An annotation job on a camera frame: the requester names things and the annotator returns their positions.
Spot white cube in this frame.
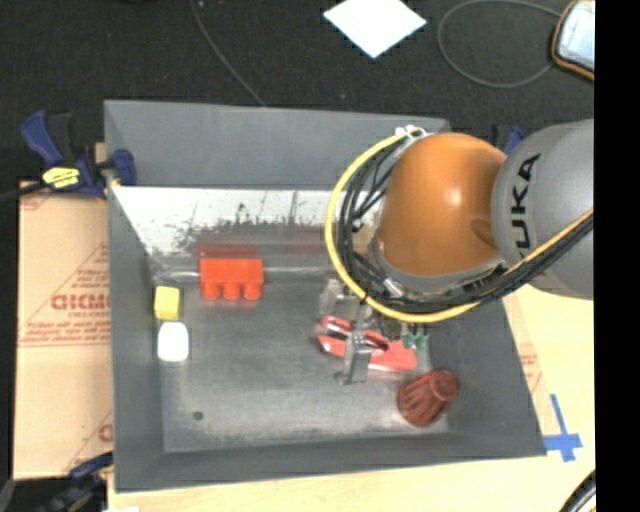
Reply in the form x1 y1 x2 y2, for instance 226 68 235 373
156 321 191 363

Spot grey metal bin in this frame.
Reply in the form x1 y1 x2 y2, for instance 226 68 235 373
103 99 547 493

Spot red handled tool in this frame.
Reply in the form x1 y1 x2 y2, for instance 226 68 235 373
315 314 419 373

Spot brown cardboard board, red print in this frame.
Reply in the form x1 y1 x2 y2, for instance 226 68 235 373
12 179 117 482

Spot red toy block with pegs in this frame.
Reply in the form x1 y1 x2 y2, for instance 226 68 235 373
198 256 266 302

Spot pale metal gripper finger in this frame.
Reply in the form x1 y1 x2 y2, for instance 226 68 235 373
318 278 359 322
339 332 375 387

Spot red-brown ribbed cup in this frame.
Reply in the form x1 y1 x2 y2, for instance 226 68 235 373
396 368 461 429

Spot yellow cube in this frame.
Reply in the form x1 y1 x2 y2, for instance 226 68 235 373
153 285 182 321

